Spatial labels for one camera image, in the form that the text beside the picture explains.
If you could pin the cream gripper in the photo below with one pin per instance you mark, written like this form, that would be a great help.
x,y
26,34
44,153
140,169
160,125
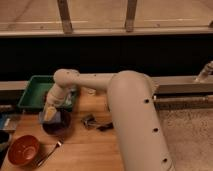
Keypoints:
x,y
49,113

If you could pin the purple bowl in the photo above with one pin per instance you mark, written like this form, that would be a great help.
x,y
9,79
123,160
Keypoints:
x,y
58,128

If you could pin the blue grey sponge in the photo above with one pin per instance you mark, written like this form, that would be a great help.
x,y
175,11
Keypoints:
x,y
55,119

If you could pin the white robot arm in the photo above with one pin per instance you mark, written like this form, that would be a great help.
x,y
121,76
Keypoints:
x,y
130,100

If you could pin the orange red bowl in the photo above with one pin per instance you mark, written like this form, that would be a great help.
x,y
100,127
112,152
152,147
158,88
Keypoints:
x,y
23,150

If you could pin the white packet in tray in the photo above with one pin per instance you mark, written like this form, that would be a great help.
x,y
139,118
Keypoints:
x,y
69,98

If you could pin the green plastic tray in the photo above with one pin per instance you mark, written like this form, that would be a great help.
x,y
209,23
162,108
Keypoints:
x,y
33,97

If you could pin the metal fork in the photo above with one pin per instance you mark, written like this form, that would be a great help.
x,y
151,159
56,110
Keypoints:
x,y
44,158

